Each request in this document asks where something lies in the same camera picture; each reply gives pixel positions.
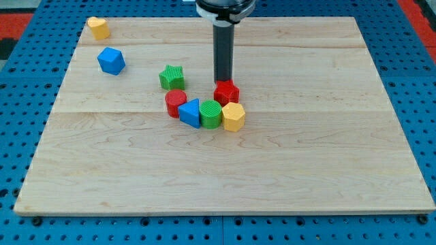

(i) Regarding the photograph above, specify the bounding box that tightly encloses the yellow heart block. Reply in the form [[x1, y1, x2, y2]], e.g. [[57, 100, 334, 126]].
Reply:
[[87, 16, 110, 40]]

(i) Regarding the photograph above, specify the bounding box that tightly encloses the green star block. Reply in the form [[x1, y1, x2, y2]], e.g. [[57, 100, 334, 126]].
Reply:
[[159, 65, 185, 90]]

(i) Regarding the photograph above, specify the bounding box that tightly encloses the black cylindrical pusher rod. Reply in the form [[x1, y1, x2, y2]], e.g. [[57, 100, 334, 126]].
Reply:
[[213, 25, 234, 82]]

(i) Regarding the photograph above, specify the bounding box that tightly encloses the black white robot arm end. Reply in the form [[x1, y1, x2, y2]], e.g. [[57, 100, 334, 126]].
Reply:
[[196, 0, 256, 27]]

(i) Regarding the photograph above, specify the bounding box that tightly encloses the yellow hexagon block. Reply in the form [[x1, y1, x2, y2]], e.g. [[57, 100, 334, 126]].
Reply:
[[222, 102, 245, 132]]

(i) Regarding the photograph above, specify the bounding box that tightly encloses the green cylinder block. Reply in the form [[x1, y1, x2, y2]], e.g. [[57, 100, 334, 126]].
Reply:
[[200, 100, 222, 129]]

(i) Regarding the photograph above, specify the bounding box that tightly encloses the wooden board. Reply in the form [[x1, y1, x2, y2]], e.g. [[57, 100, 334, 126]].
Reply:
[[14, 17, 435, 216]]

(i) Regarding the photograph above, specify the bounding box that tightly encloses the red star block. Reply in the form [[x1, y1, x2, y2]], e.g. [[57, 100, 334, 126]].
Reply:
[[213, 80, 240, 107]]

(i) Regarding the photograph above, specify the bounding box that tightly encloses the red cylinder block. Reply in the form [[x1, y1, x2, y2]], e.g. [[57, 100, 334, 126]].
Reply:
[[165, 89, 187, 118]]

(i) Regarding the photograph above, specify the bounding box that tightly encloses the blue triangle block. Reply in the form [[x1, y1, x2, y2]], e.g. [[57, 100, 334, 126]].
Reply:
[[178, 99, 200, 129]]

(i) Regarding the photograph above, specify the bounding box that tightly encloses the blue cube block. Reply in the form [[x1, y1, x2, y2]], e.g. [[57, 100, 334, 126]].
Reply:
[[97, 47, 125, 76]]

